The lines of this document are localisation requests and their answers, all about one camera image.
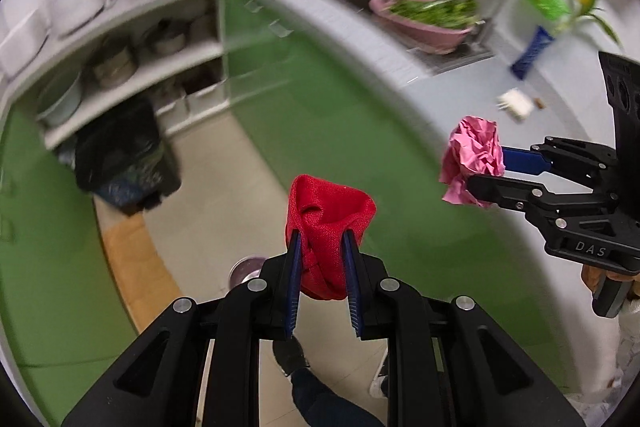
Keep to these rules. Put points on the person's dark trouser leg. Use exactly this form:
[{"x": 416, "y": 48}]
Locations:
[{"x": 325, "y": 402}]

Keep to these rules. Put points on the person's right hand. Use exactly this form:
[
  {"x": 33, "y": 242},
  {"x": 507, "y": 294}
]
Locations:
[{"x": 587, "y": 279}]

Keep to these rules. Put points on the red cloth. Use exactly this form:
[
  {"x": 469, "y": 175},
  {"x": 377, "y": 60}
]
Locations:
[{"x": 325, "y": 212}]

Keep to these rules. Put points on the pink paper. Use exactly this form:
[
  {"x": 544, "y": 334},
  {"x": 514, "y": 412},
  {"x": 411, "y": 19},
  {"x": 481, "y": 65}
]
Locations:
[{"x": 475, "y": 147}]

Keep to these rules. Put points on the blue glass vase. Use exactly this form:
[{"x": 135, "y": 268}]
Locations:
[{"x": 532, "y": 52}]

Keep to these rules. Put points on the steel bowl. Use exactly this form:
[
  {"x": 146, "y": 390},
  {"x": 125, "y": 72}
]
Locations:
[{"x": 245, "y": 272}]

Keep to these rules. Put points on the pink colander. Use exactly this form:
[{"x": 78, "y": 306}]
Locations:
[{"x": 425, "y": 34}]

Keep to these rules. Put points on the green leafy plant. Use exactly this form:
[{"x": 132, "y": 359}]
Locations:
[{"x": 587, "y": 2}]

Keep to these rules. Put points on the leafy greens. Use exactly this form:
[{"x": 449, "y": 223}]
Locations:
[{"x": 435, "y": 12}]

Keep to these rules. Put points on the brown floor mat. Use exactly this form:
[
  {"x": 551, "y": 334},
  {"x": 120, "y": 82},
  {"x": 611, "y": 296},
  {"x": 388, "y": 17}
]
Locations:
[{"x": 130, "y": 257}]

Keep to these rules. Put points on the pale green basin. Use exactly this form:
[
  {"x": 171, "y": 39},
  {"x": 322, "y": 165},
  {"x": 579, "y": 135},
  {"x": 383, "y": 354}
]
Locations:
[{"x": 60, "y": 99}]

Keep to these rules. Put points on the steel pot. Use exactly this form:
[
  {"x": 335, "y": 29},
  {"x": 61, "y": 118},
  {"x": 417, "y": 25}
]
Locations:
[
  {"x": 115, "y": 67},
  {"x": 167, "y": 39}
]

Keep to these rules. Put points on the green cabinet front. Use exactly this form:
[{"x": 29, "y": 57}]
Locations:
[
  {"x": 40, "y": 257},
  {"x": 310, "y": 127}
]

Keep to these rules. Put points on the white storage boxes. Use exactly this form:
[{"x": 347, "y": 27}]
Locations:
[{"x": 195, "y": 104}]

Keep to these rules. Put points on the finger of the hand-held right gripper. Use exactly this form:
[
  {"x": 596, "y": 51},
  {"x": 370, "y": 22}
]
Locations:
[
  {"x": 525, "y": 161},
  {"x": 510, "y": 192}
]

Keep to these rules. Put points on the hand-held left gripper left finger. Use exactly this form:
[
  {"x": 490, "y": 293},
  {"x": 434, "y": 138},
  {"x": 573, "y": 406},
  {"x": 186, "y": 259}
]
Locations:
[{"x": 292, "y": 287}]

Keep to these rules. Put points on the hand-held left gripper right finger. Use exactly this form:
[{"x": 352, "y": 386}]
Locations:
[{"x": 354, "y": 292}]

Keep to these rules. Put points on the black trash bin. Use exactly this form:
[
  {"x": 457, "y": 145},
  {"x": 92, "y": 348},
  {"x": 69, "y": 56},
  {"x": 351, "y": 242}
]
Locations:
[{"x": 125, "y": 157}]

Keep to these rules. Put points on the white shelf unit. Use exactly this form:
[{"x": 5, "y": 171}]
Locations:
[{"x": 165, "y": 58}]

